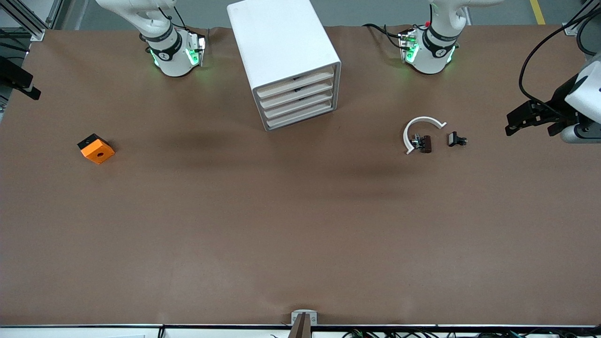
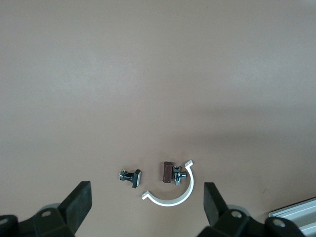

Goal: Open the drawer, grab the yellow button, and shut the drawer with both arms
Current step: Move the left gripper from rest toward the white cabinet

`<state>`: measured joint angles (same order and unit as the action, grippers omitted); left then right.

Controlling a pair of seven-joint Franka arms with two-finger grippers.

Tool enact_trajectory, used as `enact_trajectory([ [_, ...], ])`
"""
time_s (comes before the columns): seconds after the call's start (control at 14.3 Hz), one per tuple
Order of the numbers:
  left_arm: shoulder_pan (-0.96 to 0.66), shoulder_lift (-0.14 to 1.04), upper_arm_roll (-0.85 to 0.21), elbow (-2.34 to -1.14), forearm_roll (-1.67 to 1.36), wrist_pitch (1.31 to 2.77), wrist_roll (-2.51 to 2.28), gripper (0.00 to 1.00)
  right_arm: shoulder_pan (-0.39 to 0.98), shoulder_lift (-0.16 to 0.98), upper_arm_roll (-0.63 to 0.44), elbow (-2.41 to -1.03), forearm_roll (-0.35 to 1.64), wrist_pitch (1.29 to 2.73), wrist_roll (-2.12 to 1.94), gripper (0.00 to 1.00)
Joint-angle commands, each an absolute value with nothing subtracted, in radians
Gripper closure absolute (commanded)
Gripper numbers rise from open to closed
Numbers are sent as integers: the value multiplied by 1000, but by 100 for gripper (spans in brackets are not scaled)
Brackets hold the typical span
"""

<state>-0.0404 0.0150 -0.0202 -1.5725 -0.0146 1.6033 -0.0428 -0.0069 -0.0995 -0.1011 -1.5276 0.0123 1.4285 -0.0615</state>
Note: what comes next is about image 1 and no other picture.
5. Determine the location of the grey arm base connector box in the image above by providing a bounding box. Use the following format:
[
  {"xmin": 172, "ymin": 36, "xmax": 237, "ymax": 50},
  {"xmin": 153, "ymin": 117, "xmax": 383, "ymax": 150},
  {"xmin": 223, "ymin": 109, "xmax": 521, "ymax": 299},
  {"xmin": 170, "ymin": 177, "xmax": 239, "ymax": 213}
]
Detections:
[
  {"xmin": 398, "ymin": 28, "xmax": 420, "ymax": 64},
  {"xmin": 185, "ymin": 31, "xmax": 208, "ymax": 68}
]

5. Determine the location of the orange block with hole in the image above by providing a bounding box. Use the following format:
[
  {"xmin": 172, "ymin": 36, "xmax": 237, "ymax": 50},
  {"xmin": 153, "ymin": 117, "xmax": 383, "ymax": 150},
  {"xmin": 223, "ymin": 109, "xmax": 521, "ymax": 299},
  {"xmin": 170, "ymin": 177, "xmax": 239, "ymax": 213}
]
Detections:
[{"xmin": 77, "ymin": 133, "xmax": 116, "ymax": 165}]

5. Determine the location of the white curved plastic clamp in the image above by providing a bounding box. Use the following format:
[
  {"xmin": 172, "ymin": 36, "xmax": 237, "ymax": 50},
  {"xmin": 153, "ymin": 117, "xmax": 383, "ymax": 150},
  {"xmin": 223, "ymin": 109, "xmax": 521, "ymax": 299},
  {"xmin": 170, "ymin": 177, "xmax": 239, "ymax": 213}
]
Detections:
[{"xmin": 403, "ymin": 116, "xmax": 447, "ymax": 155}]

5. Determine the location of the aluminium frame profile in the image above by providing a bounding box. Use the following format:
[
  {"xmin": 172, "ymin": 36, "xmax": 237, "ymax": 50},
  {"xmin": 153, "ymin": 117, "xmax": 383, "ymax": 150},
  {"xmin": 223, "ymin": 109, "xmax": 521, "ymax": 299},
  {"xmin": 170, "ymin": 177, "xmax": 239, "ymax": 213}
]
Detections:
[
  {"xmin": 0, "ymin": 0, "xmax": 47, "ymax": 42},
  {"xmin": 562, "ymin": 0, "xmax": 601, "ymax": 37}
]

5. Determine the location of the black base cable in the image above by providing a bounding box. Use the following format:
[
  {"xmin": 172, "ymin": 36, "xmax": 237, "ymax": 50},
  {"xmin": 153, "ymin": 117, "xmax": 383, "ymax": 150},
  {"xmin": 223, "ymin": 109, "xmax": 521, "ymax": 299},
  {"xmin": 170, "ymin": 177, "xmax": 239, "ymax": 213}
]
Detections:
[{"xmin": 362, "ymin": 23, "xmax": 407, "ymax": 50}]

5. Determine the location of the grey table edge bracket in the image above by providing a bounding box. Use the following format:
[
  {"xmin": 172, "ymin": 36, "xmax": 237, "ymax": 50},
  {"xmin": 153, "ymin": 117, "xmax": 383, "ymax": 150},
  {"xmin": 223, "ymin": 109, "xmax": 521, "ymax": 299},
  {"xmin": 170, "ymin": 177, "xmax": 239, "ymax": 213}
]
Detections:
[{"xmin": 291, "ymin": 310, "xmax": 318, "ymax": 326}]

